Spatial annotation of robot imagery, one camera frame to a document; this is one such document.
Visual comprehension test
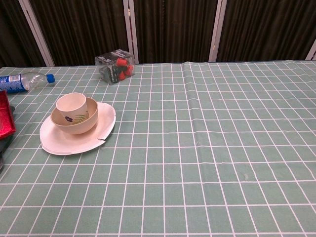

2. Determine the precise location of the small white floral cup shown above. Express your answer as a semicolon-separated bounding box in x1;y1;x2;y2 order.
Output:
55;92;88;122

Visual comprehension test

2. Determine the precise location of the cream bowl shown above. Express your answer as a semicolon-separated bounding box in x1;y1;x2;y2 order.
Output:
50;96;99;135

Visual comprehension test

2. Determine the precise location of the large white plate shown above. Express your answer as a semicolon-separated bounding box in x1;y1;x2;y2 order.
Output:
39;102;117;156

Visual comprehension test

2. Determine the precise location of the green checked tablecloth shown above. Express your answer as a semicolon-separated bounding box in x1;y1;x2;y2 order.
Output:
0;60;316;237

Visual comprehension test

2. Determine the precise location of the clear plastic box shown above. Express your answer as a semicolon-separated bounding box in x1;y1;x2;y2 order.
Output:
95;48;135;86

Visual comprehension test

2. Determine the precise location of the dark curtain panel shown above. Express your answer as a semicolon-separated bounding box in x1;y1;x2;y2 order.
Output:
132;0;220;64
29;0;131;67
216;0;316;62
0;0;47;68

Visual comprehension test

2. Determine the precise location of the clear plastic water bottle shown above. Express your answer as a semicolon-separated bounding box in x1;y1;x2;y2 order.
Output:
0;71;55;94

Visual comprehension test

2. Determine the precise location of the shiny red box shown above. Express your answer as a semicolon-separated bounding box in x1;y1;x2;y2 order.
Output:
0;90;16;138

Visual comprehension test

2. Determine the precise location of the white screen frame post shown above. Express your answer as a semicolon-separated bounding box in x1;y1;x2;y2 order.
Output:
304;39;316;61
208;0;228;63
18;0;55;67
122;0;140;64

